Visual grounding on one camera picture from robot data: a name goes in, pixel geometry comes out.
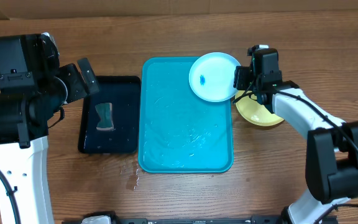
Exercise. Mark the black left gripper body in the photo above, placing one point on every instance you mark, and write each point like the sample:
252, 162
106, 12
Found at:
74, 84

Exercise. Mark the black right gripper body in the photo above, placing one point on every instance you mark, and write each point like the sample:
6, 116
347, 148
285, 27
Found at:
244, 79

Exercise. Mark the green scrubbing sponge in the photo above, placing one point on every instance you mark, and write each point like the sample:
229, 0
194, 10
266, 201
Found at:
104, 111

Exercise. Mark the light blue plate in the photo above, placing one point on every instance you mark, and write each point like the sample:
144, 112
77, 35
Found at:
211, 77

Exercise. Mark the yellow plate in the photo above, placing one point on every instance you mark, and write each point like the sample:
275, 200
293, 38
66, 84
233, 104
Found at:
255, 113

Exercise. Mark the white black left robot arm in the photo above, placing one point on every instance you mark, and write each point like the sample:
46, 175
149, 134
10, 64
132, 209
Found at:
33, 87

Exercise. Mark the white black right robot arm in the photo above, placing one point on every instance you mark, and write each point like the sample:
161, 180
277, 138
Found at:
331, 168

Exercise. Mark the black plastic tray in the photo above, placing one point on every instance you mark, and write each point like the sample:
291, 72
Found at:
124, 94

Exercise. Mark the blue plastic tray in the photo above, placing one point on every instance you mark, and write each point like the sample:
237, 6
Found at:
178, 131

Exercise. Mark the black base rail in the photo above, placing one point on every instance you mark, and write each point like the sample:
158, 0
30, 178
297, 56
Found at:
111, 217

